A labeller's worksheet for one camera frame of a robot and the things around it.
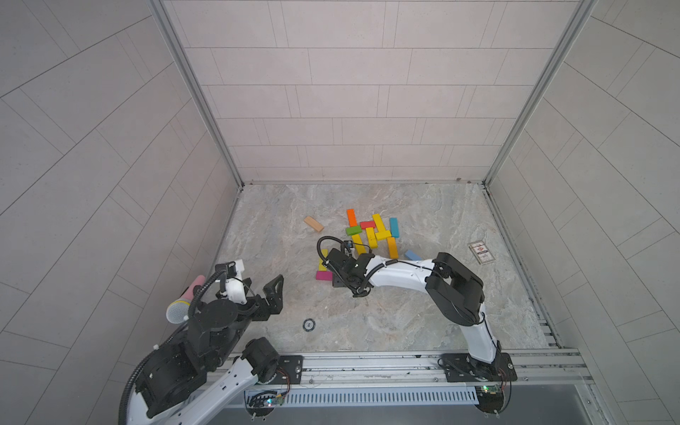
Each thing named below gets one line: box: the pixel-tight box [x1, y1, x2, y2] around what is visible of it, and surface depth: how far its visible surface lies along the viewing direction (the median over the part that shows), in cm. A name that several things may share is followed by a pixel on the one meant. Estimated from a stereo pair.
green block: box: [345, 224, 363, 236], surface depth 103 cm
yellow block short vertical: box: [365, 226, 379, 249], surface depth 99 cm
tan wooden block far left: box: [303, 216, 325, 232], surface depth 104 cm
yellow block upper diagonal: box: [371, 213, 386, 232], surface depth 104 cm
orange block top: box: [346, 208, 359, 228], surface depth 107 cm
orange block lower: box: [386, 237, 400, 260], surface depth 98 cm
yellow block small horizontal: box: [375, 230, 393, 240], surface depth 101 cm
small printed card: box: [467, 239, 496, 265], surface depth 96 cm
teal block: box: [389, 216, 400, 239], surface depth 104 cm
